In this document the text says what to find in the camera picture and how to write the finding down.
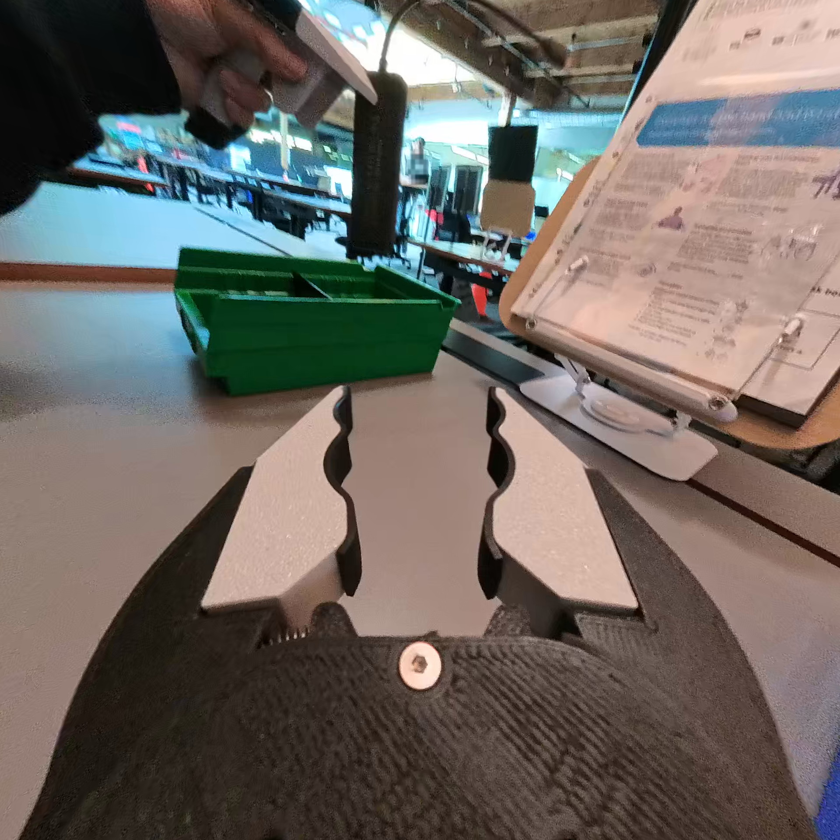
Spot person's left hand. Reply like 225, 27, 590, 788
147, 0, 309, 132

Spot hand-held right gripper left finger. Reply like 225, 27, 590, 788
200, 385, 364, 623

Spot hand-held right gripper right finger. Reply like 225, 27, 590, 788
477, 386, 639, 636

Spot black panel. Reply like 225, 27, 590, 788
488, 125, 539, 182

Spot person's left forearm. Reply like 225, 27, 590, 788
0, 0, 183, 217

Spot wooden edged work table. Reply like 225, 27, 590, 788
406, 238, 526, 280

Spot black metal post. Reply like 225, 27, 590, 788
620, 0, 698, 129

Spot black hub cable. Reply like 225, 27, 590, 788
379, 0, 424, 74

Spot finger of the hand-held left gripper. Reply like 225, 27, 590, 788
271, 7, 380, 127

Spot black usb hub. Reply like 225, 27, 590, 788
346, 71, 409, 260

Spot wooden document stand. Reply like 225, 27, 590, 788
481, 178, 537, 263

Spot blue header instruction sheet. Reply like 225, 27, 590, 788
512, 88, 840, 395

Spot green plastic bin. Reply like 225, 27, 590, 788
174, 247, 462, 397

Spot instruction sheets on stand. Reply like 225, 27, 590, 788
499, 156, 840, 482

